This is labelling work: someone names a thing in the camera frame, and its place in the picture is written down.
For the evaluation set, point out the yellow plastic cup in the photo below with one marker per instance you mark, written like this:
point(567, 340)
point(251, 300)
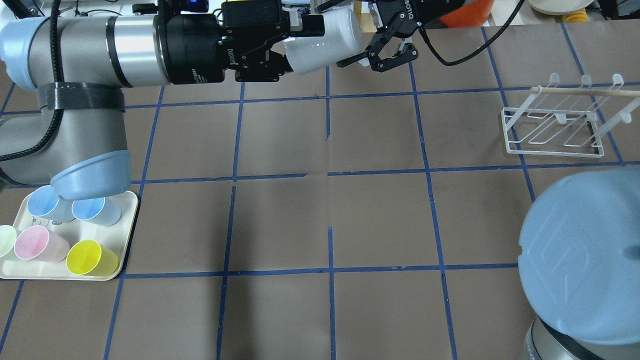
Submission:
point(90, 258)

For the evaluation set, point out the white wire cup rack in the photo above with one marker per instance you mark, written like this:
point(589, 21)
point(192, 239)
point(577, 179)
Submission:
point(558, 120)

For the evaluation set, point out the blue cup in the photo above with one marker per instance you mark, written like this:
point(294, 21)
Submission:
point(101, 211)
point(44, 203)

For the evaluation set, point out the grey plastic cup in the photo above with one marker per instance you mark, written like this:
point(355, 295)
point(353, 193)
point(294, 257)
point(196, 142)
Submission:
point(342, 39)

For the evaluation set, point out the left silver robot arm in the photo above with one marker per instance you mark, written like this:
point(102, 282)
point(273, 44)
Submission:
point(78, 66)

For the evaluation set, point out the orange cylindrical container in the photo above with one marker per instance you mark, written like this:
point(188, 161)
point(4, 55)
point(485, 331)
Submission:
point(474, 14)

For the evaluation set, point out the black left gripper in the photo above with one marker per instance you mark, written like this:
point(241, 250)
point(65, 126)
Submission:
point(196, 50)

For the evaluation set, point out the beige round plate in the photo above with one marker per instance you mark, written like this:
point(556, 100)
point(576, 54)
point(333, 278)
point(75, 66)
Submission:
point(558, 7)

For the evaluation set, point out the pale green plastic cup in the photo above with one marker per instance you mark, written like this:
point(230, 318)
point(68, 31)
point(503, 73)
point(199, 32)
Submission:
point(8, 237)

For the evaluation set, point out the blue cup back left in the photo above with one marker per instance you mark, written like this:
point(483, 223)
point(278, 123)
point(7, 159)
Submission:
point(44, 203)

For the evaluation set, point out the blue cup back right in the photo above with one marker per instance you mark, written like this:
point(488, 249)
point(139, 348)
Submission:
point(101, 211)

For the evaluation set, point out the pink plastic cup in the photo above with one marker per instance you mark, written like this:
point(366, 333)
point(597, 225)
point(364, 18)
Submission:
point(38, 243)

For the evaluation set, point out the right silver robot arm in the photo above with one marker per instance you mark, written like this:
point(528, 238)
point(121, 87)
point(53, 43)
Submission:
point(454, 255)

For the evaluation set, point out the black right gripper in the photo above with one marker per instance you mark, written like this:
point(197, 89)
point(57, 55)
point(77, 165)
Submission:
point(406, 16)

